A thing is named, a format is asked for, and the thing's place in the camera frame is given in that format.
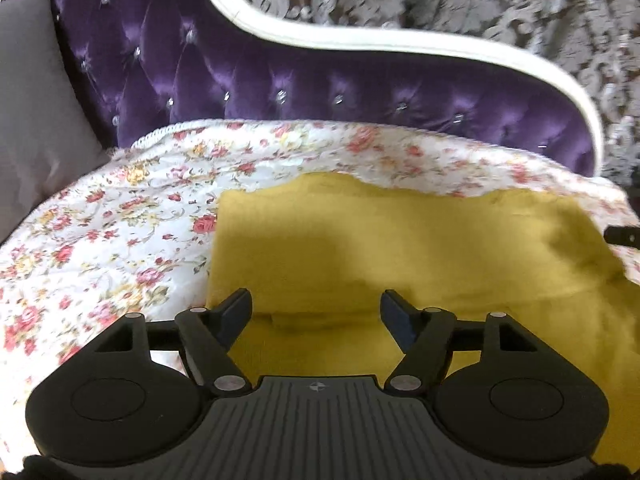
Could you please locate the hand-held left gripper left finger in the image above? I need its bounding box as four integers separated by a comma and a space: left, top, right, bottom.
92, 287, 253, 396

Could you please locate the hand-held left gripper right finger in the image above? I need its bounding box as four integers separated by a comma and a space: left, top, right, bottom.
380, 288, 547, 395

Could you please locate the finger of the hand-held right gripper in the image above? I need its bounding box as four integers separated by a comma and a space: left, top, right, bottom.
603, 226, 640, 250

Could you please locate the yellow knit garment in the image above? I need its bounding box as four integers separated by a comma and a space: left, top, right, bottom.
202, 171, 640, 467

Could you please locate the floral quilted blanket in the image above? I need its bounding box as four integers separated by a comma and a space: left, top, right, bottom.
0, 117, 640, 476

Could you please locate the purple tufted headboard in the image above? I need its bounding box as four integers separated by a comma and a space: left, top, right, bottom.
0, 0, 606, 178

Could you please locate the brown damask curtain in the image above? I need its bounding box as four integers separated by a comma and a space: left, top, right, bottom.
222, 0, 640, 187

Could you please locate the grey cushion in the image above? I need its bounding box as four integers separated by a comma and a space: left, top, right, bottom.
0, 0, 112, 245

